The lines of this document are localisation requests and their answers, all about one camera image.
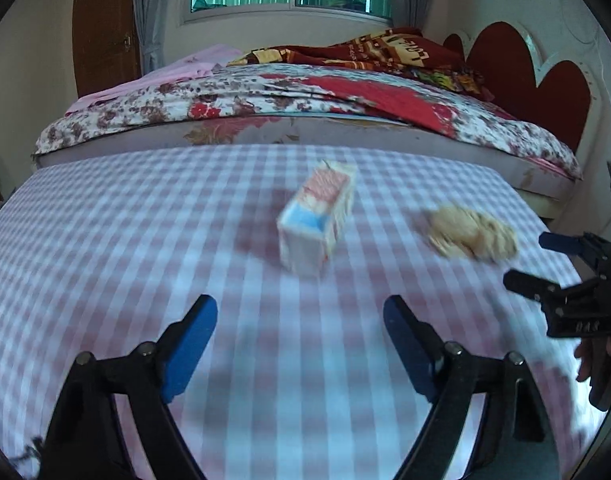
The bed mattress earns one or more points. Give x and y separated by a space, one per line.
135 137

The person's right hand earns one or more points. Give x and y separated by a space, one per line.
589 360

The pink bed sheet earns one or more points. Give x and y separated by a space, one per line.
200 60

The white bed frame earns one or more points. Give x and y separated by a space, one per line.
545 202

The pink blue white carton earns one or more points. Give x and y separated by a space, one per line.
310 220

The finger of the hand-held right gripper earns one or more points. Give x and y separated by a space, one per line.
530 285
560 242

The floral bed quilt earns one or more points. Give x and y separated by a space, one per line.
135 105

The beige cloth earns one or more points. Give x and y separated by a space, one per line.
470 232

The pink white checkered tablecloth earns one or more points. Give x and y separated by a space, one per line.
135 235

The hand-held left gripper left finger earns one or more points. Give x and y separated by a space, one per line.
190 345

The brown wooden door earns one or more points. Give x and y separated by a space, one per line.
103 35

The red printed blanket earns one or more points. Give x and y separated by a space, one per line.
385 45

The red heart headboard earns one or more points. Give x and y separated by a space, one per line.
505 60

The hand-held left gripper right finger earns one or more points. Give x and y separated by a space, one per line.
410 345

